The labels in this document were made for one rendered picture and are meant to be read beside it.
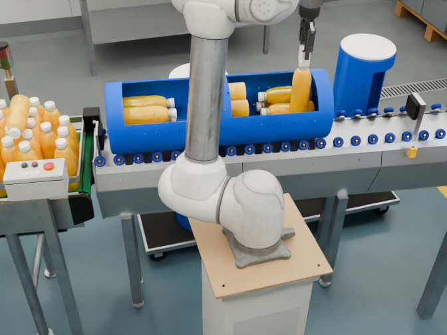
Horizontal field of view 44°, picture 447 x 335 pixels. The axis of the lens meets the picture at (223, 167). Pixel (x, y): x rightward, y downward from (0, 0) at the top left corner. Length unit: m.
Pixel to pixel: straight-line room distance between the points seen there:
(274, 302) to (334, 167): 0.78
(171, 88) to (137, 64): 2.58
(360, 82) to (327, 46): 2.36
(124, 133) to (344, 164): 0.93
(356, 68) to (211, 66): 1.46
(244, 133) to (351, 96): 0.95
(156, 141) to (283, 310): 0.79
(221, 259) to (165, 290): 1.25
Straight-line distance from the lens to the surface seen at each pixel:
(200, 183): 1.64
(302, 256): 1.80
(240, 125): 2.14
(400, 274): 3.20
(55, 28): 5.52
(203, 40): 1.51
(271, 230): 1.67
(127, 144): 2.15
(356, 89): 2.94
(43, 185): 2.02
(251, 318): 1.85
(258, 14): 1.40
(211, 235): 1.83
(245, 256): 1.74
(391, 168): 2.51
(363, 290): 3.07
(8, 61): 2.55
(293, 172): 2.35
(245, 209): 1.62
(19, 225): 2.32
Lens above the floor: 2.33
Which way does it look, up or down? 39 degrees down
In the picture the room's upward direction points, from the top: 1 degrees clockwise
